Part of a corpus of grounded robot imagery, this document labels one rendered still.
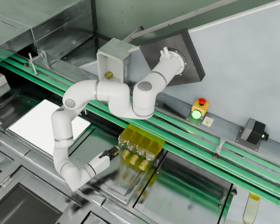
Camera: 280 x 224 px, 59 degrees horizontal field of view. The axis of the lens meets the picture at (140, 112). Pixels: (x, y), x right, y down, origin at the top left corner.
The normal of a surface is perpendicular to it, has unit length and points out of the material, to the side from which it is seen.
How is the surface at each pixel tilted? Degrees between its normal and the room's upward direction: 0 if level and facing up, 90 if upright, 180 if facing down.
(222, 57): 0
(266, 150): 90
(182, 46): 1
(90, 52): 90
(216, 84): 0
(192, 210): 90
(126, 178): 90
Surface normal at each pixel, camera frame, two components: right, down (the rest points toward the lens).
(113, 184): 0.05, -0.67
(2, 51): 0.86, 0.40
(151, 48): -0.52, 0.63
